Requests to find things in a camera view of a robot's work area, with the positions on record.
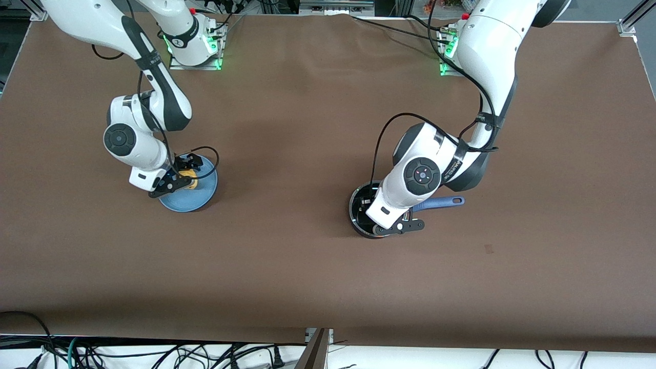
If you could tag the grey aluminium frame rail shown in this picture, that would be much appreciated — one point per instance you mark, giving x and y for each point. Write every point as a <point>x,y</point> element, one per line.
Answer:
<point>335,6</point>

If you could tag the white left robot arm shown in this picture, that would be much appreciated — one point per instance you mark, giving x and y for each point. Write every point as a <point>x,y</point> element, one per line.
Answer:
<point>487,51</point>

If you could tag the yellow potato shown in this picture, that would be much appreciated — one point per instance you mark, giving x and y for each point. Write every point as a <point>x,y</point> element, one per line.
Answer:
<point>190,180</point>

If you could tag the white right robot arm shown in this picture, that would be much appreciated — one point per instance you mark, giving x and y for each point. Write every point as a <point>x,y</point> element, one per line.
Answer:
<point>164,97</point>

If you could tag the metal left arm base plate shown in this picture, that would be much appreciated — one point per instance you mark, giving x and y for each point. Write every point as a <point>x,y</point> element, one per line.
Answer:
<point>446,69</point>

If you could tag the glass lid with blue knob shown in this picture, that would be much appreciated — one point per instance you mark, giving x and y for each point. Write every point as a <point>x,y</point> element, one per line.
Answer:
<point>356,218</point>

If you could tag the aluminium frame strut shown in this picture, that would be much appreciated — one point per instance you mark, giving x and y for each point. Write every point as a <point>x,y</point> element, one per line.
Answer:
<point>318,351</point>

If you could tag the black power plug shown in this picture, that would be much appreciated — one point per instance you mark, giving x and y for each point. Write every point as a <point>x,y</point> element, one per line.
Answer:
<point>277,357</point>

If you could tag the blue round plate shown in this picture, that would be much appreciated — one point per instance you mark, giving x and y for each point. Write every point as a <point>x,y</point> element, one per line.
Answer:
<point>197,197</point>

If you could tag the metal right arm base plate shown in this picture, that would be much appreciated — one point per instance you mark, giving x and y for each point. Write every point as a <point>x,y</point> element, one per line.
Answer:
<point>205,64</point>

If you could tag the aluminium corner bracket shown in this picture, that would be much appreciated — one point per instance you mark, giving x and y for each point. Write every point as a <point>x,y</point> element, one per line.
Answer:
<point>628,26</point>
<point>38,15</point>

